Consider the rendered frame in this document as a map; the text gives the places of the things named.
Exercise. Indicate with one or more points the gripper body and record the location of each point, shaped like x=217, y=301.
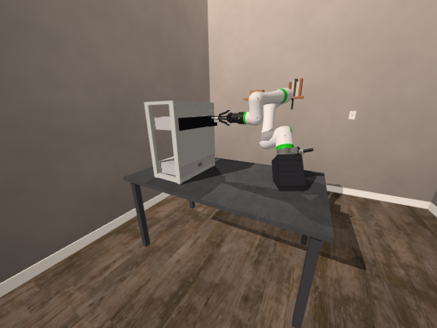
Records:
x=233, y=119

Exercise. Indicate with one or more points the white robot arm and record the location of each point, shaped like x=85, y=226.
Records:
x=282, y=137

